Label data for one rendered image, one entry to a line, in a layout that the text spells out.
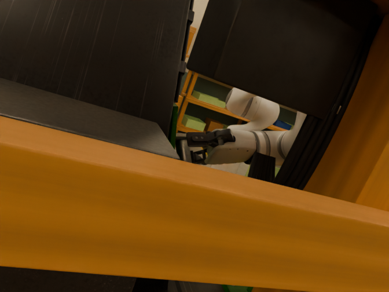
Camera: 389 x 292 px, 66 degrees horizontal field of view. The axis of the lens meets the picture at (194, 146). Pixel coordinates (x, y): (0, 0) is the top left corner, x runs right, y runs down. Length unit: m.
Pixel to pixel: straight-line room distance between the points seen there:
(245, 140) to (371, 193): 0.32
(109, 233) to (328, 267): 0.22
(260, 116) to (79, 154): 1.12
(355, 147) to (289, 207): 0.17
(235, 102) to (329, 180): 0.87
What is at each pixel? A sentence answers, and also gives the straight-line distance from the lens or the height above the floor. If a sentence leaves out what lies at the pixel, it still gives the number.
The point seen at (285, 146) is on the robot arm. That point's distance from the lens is 0.69.
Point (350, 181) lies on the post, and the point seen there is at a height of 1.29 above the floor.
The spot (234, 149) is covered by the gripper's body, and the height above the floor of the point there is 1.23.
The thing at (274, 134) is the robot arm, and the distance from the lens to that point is 0.73.
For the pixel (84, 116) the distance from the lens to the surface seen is 0.45.
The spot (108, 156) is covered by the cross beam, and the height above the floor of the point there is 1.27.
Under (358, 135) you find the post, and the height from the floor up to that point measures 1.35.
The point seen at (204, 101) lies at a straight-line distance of 5.99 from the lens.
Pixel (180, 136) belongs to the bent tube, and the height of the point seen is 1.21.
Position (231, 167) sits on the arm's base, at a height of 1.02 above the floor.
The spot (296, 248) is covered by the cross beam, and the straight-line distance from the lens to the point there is 0.31.
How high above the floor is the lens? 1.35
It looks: 13 degrees down
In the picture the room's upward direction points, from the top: 21 degrees clockwise
